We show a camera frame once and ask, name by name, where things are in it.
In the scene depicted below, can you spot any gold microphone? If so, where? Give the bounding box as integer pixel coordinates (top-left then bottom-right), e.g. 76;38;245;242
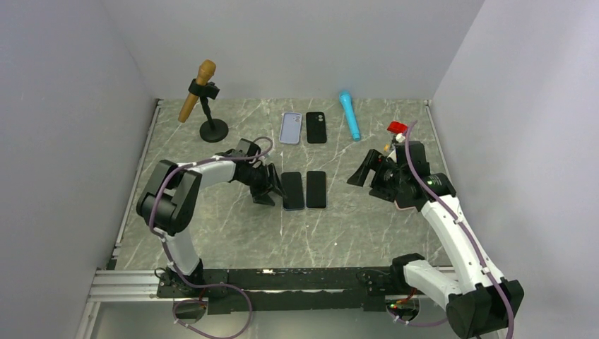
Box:
178;59;220;123

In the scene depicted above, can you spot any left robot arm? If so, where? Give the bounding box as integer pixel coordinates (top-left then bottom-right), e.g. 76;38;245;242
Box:
136;138;287;297

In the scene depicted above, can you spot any red toy object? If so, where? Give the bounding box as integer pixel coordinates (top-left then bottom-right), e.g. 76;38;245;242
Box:
387;121;408;145

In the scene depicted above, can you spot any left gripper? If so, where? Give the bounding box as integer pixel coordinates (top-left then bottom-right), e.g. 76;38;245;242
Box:
239;163;287;206

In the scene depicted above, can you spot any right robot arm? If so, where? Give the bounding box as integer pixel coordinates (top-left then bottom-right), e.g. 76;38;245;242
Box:
347;141;524;338

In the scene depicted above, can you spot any black base frame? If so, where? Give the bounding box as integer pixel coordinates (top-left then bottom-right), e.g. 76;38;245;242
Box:
156;267;419;315

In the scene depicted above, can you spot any purple phone case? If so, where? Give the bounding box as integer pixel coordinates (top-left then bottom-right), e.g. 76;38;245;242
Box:
279;112;302;145

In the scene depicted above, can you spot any black phone case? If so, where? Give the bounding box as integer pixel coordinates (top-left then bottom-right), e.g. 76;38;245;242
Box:
305;112;327;144

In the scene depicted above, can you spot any blue microphone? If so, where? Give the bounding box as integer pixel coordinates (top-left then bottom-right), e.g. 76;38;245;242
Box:
339;90;361;141

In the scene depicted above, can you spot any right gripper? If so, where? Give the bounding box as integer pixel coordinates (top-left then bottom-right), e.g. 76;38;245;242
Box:
348;149;408;202

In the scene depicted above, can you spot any black microphone stand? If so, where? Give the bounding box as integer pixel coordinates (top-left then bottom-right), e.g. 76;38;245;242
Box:
199;98;229;143

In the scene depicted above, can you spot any black phone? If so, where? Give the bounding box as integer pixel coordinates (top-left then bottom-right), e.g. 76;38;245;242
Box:
306;171;327;209

